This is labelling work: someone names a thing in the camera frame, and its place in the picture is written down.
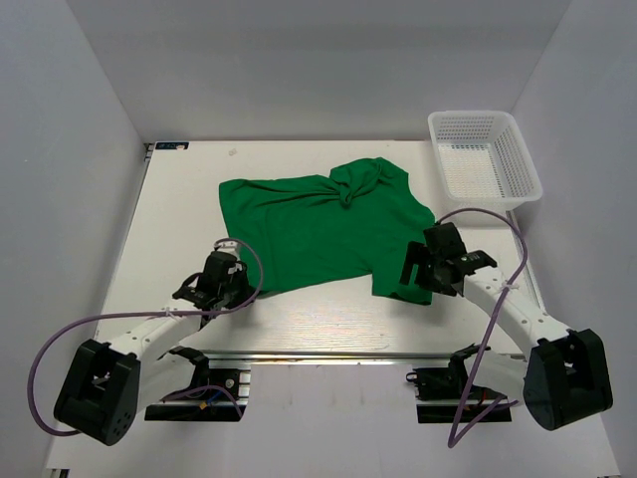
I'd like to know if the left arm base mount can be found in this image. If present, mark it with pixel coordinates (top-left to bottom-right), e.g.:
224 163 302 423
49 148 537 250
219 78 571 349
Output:
143 347 251 422

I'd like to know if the green t shirt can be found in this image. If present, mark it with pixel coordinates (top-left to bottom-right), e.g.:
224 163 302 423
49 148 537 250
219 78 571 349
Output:
219 157 435 306

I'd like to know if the white plastic basket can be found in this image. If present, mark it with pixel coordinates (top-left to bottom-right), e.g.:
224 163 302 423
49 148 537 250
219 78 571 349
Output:
428 111 542 211

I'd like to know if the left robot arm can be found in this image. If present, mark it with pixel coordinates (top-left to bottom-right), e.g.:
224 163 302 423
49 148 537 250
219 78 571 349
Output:
54 250 257 445

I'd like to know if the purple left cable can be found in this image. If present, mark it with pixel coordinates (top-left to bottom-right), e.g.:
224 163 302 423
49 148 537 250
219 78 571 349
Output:
27 238 265 437

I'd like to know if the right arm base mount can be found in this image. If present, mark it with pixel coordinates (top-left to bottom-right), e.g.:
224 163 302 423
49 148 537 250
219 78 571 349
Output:
405 345 512 424

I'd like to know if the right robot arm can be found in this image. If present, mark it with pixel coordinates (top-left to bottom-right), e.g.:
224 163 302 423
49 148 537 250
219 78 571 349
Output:
400 223 613 430

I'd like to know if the blue table label sticker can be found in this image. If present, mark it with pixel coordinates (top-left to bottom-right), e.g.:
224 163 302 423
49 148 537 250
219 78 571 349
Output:
154 141 189 150

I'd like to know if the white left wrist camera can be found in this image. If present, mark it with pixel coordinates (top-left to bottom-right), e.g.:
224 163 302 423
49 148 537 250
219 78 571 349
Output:
213 240 244 273

